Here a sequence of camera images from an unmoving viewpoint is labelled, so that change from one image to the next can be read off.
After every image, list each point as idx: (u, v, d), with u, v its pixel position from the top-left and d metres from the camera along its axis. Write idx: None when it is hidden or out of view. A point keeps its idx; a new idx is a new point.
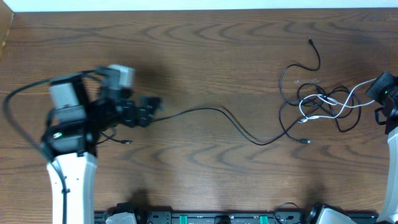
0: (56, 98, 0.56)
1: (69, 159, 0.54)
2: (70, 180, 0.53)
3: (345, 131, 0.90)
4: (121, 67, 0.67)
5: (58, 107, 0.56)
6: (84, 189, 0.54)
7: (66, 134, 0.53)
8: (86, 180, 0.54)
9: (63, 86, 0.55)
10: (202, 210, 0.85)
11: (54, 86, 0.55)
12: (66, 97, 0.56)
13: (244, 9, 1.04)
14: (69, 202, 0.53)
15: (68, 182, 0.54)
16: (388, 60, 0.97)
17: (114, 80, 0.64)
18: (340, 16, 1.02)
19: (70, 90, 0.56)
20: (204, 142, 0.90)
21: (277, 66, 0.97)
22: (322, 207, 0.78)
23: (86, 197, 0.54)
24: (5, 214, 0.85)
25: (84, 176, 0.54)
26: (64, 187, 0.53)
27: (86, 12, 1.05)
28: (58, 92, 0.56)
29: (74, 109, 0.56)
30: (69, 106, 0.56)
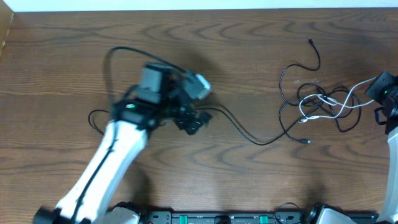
0: (146, 79, 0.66)
1: (129, 129, 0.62)
2: (120, 143, 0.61)
3: (346, 131, 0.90)
4: (206, 83, 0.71)
5: (142, 87, 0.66)
6: (125, 157, 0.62)
7: (136, 109, 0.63)
8: (130, 151, 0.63)
9: (155, 73, 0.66)
10: (202, 210, 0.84)
11: (148, 69, 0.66)
12: (151, 83, 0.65)
13: (244, 9, 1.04)
14: (109, 161, 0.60)
15: (116, 144, 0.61)
16: (389, 60, 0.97)
17: (192, 87, 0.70)
18: (340, 16, 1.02)
19: (157, 78, 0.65)
20: (204, 142, 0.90)
21: (277, 66, 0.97)
22: (322, 207, 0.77)
23: (122, 164, 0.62)
24: (5, 214, 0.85)
25: (130, 147, 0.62)
26: (112, 146, 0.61)
27: (86, 12, 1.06)
28: (148, 74, 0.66)
29: (150, 95, 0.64)
30: (148, 91, 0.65)
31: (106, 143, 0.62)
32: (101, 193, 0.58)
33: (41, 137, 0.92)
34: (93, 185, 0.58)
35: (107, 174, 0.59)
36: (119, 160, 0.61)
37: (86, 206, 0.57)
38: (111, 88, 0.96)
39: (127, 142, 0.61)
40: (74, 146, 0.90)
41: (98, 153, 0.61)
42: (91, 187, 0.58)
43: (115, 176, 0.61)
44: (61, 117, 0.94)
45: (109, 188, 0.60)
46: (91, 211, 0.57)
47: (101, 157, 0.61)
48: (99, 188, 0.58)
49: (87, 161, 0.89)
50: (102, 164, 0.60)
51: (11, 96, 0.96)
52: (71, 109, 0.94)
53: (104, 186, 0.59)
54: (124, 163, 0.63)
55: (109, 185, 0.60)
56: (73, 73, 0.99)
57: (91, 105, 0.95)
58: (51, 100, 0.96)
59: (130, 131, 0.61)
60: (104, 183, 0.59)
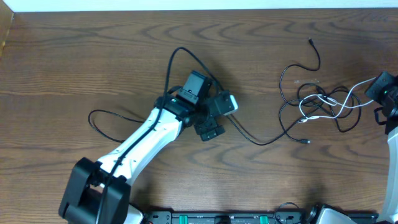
0: (189, 83, 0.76)
1: (170, 117, 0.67)
2: (162, 124, 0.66)
3: (346, 131, 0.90)
4: (236, 103, 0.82)
5: (184, 88, 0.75)
6: (161, 139, 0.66)
7: (176, 104, 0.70)
8: (167, 134, 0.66)
9: (198, 79, 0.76)
10: (202, 211, 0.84)
11: (194, 74, 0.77)
12: (194, 87, 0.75)
13: (244, 9, 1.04)
14: (148, 138, 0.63)
15: (158, 126, 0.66)
16: (389, 60, 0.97)
17: (222, 101, 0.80)
18: (340, 16, 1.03)
19: (199, 84, 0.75)
20: (204, 142, 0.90)
21: (277, 66, 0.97)
22: (322, 207, 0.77)
23: (157, 146, 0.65)
24: (5, 214, 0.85)
25: (170, 130, 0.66)
26: (153, 126, 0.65)
27: (86, 12, 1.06)
28: (192, 79, 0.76)
29: (191, 96, 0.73)
30: (189, 92, 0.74)
31: (148, 122, 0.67)
32: (138, 160, 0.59)
33: (41, 137, 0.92)
34: (134, 151, 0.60)
35: (145, 147, 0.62)
36: (157, 140, 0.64)
37: (125, 167, 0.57)
38: (112, 88, 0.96)
39: (169, 124, 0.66)
40: (74, 147, 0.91)
41: (139, 130, 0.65)
42: (132, 152, 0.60)
43: (149, 155, 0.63)
44: (61, 118, 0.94)
45: (142, 163, 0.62)
46: (127, 172, 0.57)
47: (141, 133, 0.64)
48: (138, 155, 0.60)
49: None
50: (143, 137, 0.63)
51: (11, 96, 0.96)
52: (71, 110, 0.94)
53: (142, 157, 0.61)
54: (157, 148, 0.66)
55: (143, 160, 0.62)
56: (73, 73, 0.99)
57: (91, 105, 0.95)
58: (51, 100, 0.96)
59: (170, 120, 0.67)
60: (142, 154, 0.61)
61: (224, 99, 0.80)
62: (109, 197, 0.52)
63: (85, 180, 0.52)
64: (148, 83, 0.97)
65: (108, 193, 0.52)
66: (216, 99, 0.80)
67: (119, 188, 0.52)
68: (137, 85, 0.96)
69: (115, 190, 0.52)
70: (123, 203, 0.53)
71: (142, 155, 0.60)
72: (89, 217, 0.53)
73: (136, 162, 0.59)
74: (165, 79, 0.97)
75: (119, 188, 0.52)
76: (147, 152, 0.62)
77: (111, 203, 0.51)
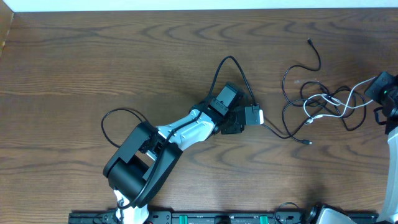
0: (222, 93, 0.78)
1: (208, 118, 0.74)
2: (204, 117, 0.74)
3: (351, 129, 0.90)
4: (260, 119, 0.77)
5: (217, 99, 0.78)
6: (201, 129, 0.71)
7: (211, 113, 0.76)
8: (206, 129, 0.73)
9: (231, 92, 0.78)
10: (202, 210, 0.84)
11: (228, 86, 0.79)
12: (226, 98, 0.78)
13: (244, 9, 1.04)
14: (192, 126, 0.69)
15: (199, 118, 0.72)
16: (389, 60, 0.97)
17: (248, 112, 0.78)
18: (340, 17, 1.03)
19: (232, 97, 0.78)
20: (205, 142, 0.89)
21: (277, 66, 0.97)
22: (322, 207, 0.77)
23: (196, 137, 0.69)
24: (4, 214, 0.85)
25: (208, 125, 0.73)
26: (195, 117, 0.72)
27: (86, 12, 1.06)
28: (226, 91, 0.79)
29: (222, 107, 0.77)
30: (221, 103, 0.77)
31: (189, 116, 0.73)
32: (185, 139, 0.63)
33: (41, 137, 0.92)
34: (181, 129, 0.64)
35: (190, 130, 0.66)
36: (198, 129, 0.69)
37: (176, 138, 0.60)
38: (112, 88, 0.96)
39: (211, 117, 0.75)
40: (74, 146, 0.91)
41: (184, 119, 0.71)
42: (181, 130, 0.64)
43: (191, 140, 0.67)
44: (61, 118, 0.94)
45: (187, 144, 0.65)
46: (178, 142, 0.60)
47: (186, 122, 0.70)
48: (185, 134, 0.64)
49: (87, 161, 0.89)
50: (188, 124, 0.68)
51: (11, 96, 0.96)
52: (71, 109, 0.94)
53: (188, 137, 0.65)
54: (196, 139, 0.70)
55: (188, 143, 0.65)
56: (73, 73, 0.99)
57: (91, 105, 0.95)
58: (51, 100, 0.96)
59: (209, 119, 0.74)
60: (188, 134, 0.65)
61: (252, 112, 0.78)
62: (164, 157, 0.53)
63: (144, 139, 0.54)
64: (148, 83, 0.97)
65: (164, 154, 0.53)
66: (244, 110, 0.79)
67: (175, 150, 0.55)
68: (137, 85, 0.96)
69: (171, 152, 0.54)
70: (170, 170, 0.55)
71: (188, 135, 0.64)
72: (137, 177, 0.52)
73: (184, 139, 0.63)
74: (165, 79, 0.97)
75: (173, 151, 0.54)
76: (191, 135, 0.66)
77: (165, 163, 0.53)
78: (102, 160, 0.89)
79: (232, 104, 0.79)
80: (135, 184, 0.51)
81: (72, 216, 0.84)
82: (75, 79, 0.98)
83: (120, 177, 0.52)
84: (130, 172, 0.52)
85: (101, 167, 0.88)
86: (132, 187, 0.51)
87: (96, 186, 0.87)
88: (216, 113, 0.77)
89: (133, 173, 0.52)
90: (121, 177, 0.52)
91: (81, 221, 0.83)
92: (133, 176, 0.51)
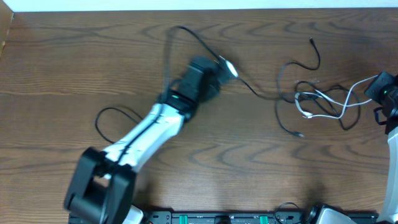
0: (188, 74, 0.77)
1: (171, 114, 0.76)
2: (164, 118, 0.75)
3: (352, 129, 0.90)
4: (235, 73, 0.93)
5: (184, 81, 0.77)
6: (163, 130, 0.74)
7: (178, 102, 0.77)
8: (169, 126, 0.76)
9: (197, 72, 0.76)
10: (202, 210, 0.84)
11: (193, 67, 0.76)
12: (193, 79, 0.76)
13: (244, 9, 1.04)
14: (151, 131, 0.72)
15: (160, 119, 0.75)
16: (389, 60, 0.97)
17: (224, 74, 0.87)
18: (340, 16, 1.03)
19: (199, 78, 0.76)
20: (204, 142, 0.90)
21: (277, 66, 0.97)
22: (322, 207, 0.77)
23: (158, 139, 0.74)
24: (4, 214, 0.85)
25: (170, 124, 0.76)
26: (155, 120, 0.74)
27: (86, 12, 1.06)
28: (191, 73, 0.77)
29: (191, 91, 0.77)
30: (189, 86, 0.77)
31: (150, 117, 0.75)
32: (142, 150, 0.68)
33: (41, 137, 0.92)
34: (138, 142, 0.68)
35: (148, 138, 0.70)
36: (158, 134, 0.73)
37: (129, 155, 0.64)
38: (112, 88, 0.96)
39: (171, 117, 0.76)
40: (74, 146, 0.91)
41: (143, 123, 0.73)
42: (137, 143, 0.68)
43: (152, 145, 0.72)
44: (61, 118, 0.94)
45: (147, 151, 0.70)
46: (132, 160, 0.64)
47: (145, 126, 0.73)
48: (142, 146, 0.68)
49: None
50: (147, 128, 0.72)
51: (11, 96, 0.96)
52: (71, 110, 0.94)
53: (146, 147, 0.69)
54: (159, 140, 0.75)
55: (148, 150, 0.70)
56: (73, 73, 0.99)
57: (91, 105, 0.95)
58: (51, 100, 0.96)
59: (172, 114, 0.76)
60: (145, 144, 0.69)
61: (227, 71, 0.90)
62: (115, 185, 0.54)
63: (91, 172, 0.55)
64: (148, 83, 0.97)
65: (114, 182, 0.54)
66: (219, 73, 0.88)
67: (125, 175, 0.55)
68: (137, 85, 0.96)
69: (122, 178, 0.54)
70: (130, 191, 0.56)
71: (145, 146, 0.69)
72: (96, 206, 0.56)
73: (140, 152, 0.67)
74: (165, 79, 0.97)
75: (124, 177, 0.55)
76: (149, 144, 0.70)
77: (117, 191, 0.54)
78: None
79: (203, 82, 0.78)
80: (96, 214, 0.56)
81: (72, 216, 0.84)
82: (74, 80, 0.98)
83: (82, 210, 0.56)
84: (89, 204, 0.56)
85: None
86: (93, 216, 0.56)
87: None
88: (185, 98, 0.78)
89: (91, 204, 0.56)
90: (83, 210, 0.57)
91: (81, 221, 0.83)
92: (91, 208, 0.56)
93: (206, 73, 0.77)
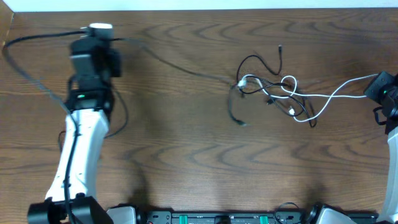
0: (78, 66, 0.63)
1: (88, 115, 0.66)
2: (84, 126, 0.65)
3: (351, 129, 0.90)
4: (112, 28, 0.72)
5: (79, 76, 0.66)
6: (93, 139, 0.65)
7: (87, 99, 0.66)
8: (99, 126, 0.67)
9: (84, 58, 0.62)
10: (202, 210, 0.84)
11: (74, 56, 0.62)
12: (86, 68, 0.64)
13: (244, 9, 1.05)
14: (80, 144, 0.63)
15: (81, 128, 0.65)
16: (389, 60, 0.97)
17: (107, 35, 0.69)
18: (340, 16, 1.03)
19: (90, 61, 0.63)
20: (205, 142, 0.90)
21: (277, 66, 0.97)
22: (322, 207, 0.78)
23: (93, 148, 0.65)
24: (4, 214, 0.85)
25: (94, 125, 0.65)
26: (78, 132, 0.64)
27: (86, 12, 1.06)
28: (78, 60, 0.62)
29: (92, 79, 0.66)
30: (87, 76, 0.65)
31: (71, 132, 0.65)
32: (84, 172, 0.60)
33: (41, 137, 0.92)
34: (73, 167, 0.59)
35: (81, 155, 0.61)
36: (89, 141, 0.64)
37: (73, 185, 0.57)
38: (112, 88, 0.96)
39: (89, 122, 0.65)
40: None
41: (67, 146, 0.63)
42: (73, 169, 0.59)
43: (91, 158, 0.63)
44: (61, 118, 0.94)
45: (90, 168, 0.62)
46: (81, 187, 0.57)
47: (70, 147, 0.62)
48: (81, 167, 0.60)
49: None
50: (75, 143, 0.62)
51: (11, 96, 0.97)
52: None
53: (84, 165, 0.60)
54: (96, 149, 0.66)
55: (88, 165, 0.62)
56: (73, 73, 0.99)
57: None
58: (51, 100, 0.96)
59: (87, 114, 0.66)
60: (82, 163, 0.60)
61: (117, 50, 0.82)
62: (81, 216, 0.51)
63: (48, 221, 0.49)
64: (148, 83, 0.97)
65: (78, 214, 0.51)
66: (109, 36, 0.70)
67: (81, 206, 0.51)
68: (137, 85, 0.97)
69: (81, 206, 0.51)
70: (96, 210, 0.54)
71: (83, 165, 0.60)
72: None
73: (83, 174, 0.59)
74: (165, 79, 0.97)
75: (81, 203, 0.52)
76: (86, 160, 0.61)
77: (87, 218, 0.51)
78: (102, 160, 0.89)
79: (97, 64, 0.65)
80: None
81: None
82: None
83: None
84: None
85: (102, 167, 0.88)
86: None
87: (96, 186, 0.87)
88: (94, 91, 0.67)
89: None
90: None
91: None
92: None
93: (94, 53, 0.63)
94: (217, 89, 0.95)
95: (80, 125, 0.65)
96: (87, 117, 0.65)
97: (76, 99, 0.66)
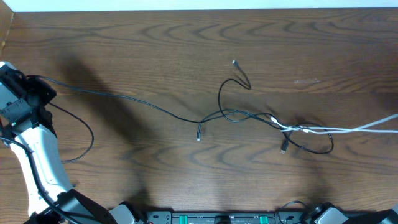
0: None
1: (32, 133, 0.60)
2: (32, 144, 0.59)
3: (351, 129, 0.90)
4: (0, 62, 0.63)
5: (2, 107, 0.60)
6: (46, 146, 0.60)
7: (25, 122, 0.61)
8: (47, 137, 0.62)
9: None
10: (202, 211, 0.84)
11: None
12: (5, 96, 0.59)
13: (244, 9, 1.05)
14: (36, 159, 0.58)
15: (30, 145, 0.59)
16: (390, 60, 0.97)
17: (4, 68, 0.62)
18: (340, 16, 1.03)
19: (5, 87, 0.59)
20: (204, 142, 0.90)
21: (277, 66, 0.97)
22: (329, 207, 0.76)
23: (51, 152, 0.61)
24: (4, 214, 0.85)
25: (40, 137, 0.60)
26: (28, 150, 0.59)
27: (86, 12, 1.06)
28: None
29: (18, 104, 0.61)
30: (11, 102, 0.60)
31: (21, 154, 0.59)
32: (54, 175, 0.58)
33: None
34: (41, 178, 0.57)
35: (44, 166, 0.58)
36: (43, 153, 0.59)
37: (50, 191, 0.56)
38: (112, 88, 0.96)
39: (35, 138, 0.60)
40: (75, 146, 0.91)
41: (24, 167, 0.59)
42: (42, 180, 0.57)
43: (54, 163, 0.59)
44: (61, 117, 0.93)
45: (58, 169, 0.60)
46: (59, 189, 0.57)
47: (28, 168, 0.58)
48: (48, 173, 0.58)
49: (87, 161, 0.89)
50: (30, 163, 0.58)
51: None
52: (71, 110, 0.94)
53: (51, 170, 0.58)
54: (54, 151, 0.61)
55: (55, 167, 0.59)
56: (72, 73, 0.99)
57: (90, 105, 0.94)
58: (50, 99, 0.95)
59: (28, 134, 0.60)
60: (48, 172, 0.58)
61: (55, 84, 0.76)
62: (73, 210, 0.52)
63: None
64: (148, 83, 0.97)
65: (68, 210, 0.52)
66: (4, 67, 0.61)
67: (67, 201, 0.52)
68: (137, 86, 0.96)
69: (67, 202, 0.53)
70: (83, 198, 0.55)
71: (49, 171, 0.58)
72: None
73: (53, 178, 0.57)
74: (164, 80, 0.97)
75: (65, 199, 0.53)
76: (49, 165, 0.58)
77: (79, 208, 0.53)
78: (102, 160, 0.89)
79: (16, 89, 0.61)
80: None
81: None
82: (73, 80, 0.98)
83: None
84: None
85: (101, 167, 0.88)
86: None
87: (96, 187, 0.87)
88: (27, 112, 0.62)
89: None
90: None
91: None
92: None
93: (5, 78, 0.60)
94: (226, 114, 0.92)
95: (27, 144, 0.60)
96: (30, 134, 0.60)
97: (11, 128, 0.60)
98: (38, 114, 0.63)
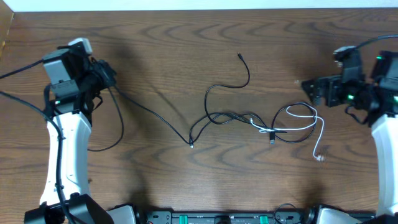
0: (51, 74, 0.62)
1: (70, 119, 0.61)
2: (67, 129, 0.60)
3: (351, 129, 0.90)
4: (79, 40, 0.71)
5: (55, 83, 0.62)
6: (79, 138, 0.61)
7: (65, 103, 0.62)
8: (82, 128, 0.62)
9: (58, 63, 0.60)
10: (202, 210, 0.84)
11: (47, 63, 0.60)
12: (61, 74, 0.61)
13: (244, 9, 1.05)
14: (65, 147, 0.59)
15: (64, 131, 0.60)
16: None
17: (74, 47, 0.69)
18: (340, 16, 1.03)
19: (63, 66, 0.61)
20: (205, 142, 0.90)
21: (277, 66, 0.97)
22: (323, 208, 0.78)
23: (80, 145, 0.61)
24: (5, 214, 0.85)
25: (76, 127, 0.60)
26: (61, 135, 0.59)
27: (86, 12, 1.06)
28: (51, 68, 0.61)
29: (68, 84, 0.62)
30: (63, 82, 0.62)
31: (54, 135, 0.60)
32: (74, 172, 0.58)
33: (41, 137, 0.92)
34: (62, 170, 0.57)
35: (69, 157, 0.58)
36: (73, 143, 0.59)
37: (66, 187, 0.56)
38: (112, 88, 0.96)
39: (70, 125, 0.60)
40: None
41: (51, 151, 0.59)
42: (63, 172, 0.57)
43: (79, 157, 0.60)
44: None
45: (79, 166, 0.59)
46: (74, 188, 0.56)
47: (55, 152, 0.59)
48: (71, 168, 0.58)
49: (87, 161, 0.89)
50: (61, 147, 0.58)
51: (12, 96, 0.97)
52: None
53: (74, 165, 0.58)
54: (83, 145, 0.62)
55: (78, 163, 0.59)
56: None
57: None
58: None
59: (66, 117, 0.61)
60: (71, 165, 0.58)
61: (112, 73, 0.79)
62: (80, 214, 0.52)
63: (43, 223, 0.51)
64: (148, 83, 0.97)
65: (76, 213, 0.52)
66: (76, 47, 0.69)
67: (76, 205, 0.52)
68: (137, 85, 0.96)
69: (77, 205, 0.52)
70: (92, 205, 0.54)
71: (72, 165, 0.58)
72: None
73: (73, 174, 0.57)
74: (164, 80, 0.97)
75: (76, 202, 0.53)
76: (74, 159, 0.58)
77: (86, 216, 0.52)
78: (102, 160, 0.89)
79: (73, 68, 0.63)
80: None
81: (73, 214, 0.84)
82: None
83: None
84: None
85: (102, 167, 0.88)
86: None
87: (96, 186, 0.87)
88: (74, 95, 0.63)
89: None
90: None
91: None
92: None
93: (66, 56, 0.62)
94: (213, 118, 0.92)
95: (63, 128, 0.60)
96: (68, 120, 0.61)
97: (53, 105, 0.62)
98: (82, 99, 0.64)
